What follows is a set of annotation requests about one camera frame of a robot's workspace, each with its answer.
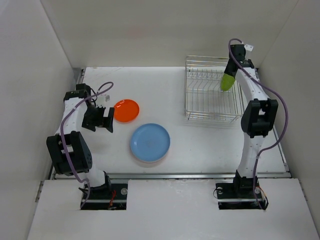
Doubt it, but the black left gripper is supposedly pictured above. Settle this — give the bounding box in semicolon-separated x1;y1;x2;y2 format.
82;105;114;133

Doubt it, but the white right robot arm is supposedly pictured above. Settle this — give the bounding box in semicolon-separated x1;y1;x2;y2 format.
220;43;279;197

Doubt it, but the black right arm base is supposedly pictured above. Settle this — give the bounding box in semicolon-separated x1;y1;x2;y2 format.
213;182;269;211

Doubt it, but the aluminium rail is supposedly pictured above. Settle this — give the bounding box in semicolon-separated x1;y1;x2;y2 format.
107;171;292;180

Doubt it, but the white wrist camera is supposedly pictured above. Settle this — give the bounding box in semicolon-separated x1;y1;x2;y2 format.
244;44;254;53
95;93;110;108

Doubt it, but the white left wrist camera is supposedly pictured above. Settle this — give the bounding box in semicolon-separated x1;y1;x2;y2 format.
95;93;110;108

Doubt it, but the green plate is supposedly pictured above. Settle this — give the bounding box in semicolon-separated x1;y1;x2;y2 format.
220;73;236;92

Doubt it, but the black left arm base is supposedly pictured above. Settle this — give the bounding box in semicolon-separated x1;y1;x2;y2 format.
79;183;128;211

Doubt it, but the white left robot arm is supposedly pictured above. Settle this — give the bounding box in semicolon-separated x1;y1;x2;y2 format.
46;81;115;199

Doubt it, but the blue plate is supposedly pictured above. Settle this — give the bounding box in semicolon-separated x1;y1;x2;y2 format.
129;123;171;164

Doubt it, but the orange plate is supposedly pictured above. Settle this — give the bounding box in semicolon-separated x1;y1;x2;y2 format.
114;99;140;123

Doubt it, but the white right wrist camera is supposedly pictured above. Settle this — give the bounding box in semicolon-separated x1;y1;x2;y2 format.
244;44;254;53

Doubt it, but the metal wire dish rack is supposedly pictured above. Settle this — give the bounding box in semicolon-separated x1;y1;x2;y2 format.
184;55;246;123

